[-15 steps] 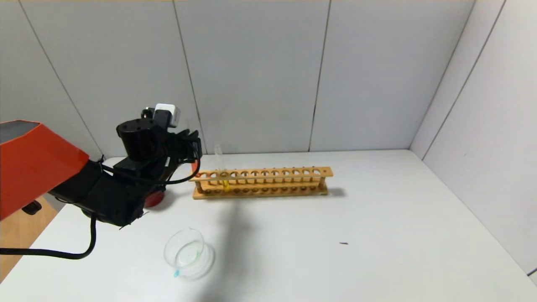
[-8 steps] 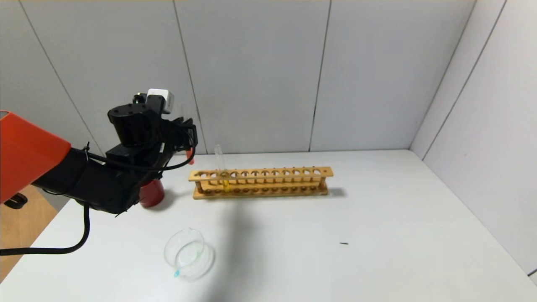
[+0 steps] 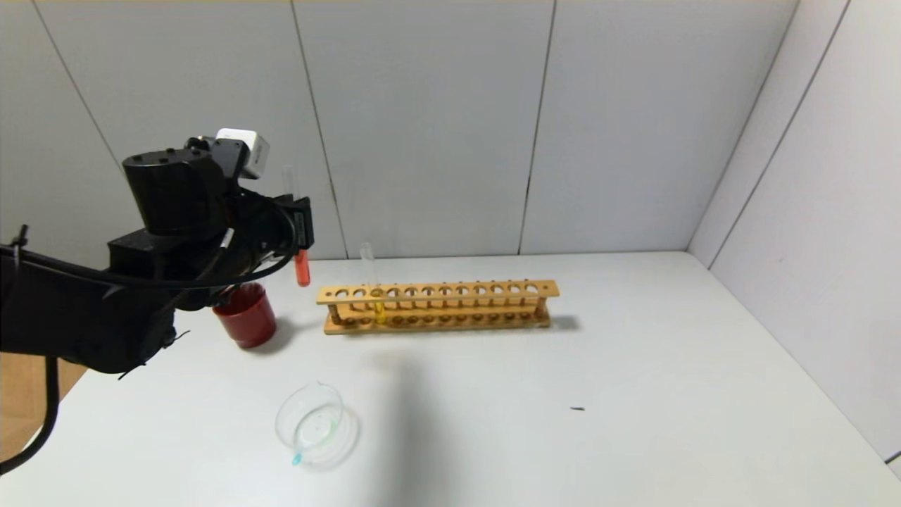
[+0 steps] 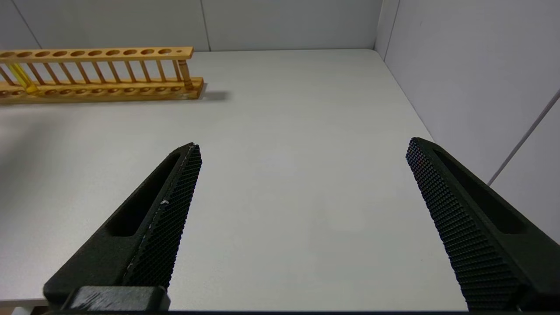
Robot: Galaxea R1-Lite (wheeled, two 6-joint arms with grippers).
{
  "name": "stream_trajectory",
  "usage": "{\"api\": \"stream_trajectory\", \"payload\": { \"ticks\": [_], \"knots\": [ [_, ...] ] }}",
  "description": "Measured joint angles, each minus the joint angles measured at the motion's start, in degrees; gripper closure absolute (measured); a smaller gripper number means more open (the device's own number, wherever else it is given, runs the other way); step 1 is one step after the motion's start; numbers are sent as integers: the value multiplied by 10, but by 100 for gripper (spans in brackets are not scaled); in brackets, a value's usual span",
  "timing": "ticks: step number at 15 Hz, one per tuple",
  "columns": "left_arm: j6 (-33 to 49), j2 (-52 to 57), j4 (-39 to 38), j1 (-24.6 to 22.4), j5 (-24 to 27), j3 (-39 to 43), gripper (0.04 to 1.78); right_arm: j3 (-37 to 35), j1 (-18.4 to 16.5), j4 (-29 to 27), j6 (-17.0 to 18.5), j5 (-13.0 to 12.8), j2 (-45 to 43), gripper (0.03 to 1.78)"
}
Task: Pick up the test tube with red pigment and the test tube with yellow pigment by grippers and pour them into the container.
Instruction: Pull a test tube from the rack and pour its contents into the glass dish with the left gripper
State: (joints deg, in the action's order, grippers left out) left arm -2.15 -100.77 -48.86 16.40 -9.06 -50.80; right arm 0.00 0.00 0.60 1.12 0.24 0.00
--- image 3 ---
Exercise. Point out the test tube with yellow pigment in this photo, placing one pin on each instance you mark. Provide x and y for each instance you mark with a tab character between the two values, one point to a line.
379	310

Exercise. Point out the test tube with red pigment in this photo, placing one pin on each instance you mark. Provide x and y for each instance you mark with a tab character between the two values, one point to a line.
303	271

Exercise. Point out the red plastic cup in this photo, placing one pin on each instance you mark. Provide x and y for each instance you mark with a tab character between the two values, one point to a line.
246	317

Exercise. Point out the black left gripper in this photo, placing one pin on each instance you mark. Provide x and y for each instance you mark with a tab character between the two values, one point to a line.
301	224

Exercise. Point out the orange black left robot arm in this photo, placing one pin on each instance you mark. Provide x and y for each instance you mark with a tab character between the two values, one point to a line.
84	317

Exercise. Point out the wooden test tube rack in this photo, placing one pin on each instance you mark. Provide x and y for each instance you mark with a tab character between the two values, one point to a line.
457	317

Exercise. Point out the clear glass beaker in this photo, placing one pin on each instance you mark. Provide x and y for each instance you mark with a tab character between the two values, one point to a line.
313	426

